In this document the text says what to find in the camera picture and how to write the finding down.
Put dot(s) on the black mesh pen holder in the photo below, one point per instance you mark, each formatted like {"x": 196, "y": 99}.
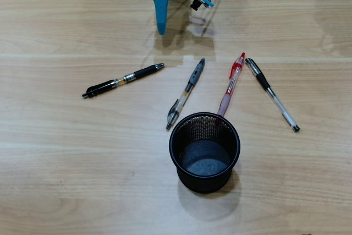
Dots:
{"x": 203, "y": 184}

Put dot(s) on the black retractable pen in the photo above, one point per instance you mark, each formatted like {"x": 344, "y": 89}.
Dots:
{"x": 143, "y": 71}

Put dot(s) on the clear pen black cap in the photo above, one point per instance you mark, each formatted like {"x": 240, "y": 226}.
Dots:
{"x": 262, "y": 79}

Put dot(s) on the clear pen grey grip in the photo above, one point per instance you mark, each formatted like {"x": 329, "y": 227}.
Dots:
{"x": 195, "y": 74}

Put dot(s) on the red retractable pen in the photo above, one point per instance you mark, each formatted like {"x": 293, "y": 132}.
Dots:
{"x": 232, "y": 81}

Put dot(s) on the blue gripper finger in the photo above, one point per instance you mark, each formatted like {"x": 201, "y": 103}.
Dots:
{"x": 161, "y": 15}

